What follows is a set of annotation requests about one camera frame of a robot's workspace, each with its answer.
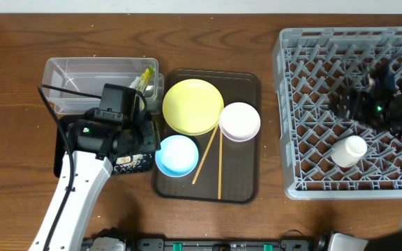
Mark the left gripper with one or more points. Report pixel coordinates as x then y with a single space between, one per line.
152 132

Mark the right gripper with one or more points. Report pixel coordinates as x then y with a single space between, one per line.
361 95

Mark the pile of rice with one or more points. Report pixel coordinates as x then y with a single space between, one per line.
133 164

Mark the light blue bowl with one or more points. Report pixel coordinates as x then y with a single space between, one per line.
177 157

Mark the green snack wrapper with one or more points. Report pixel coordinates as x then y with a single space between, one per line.
144 79

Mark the white tissue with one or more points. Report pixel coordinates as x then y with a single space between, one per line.
135 83

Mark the white green cup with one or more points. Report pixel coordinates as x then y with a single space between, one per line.
348 151

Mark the pink white bowl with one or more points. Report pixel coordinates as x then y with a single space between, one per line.
239 122

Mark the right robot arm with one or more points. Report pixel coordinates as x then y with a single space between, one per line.
337 241

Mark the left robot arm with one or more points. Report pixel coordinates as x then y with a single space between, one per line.
91 153

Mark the black tray bin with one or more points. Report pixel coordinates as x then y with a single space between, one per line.
59 148

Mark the yellow plate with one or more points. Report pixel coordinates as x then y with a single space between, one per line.
192 107

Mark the wooden chopstick left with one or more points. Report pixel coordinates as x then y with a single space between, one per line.
204 155

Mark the wooden chopstick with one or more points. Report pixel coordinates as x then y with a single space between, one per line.
220 159
204 155

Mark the wooden chopstick right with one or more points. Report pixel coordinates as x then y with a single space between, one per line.
220 159

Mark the clear plastic bin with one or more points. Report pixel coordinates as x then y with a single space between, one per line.
90 74

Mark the dark brown serving tray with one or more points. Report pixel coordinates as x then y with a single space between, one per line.
240 165

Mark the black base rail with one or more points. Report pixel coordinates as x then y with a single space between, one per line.
151 244

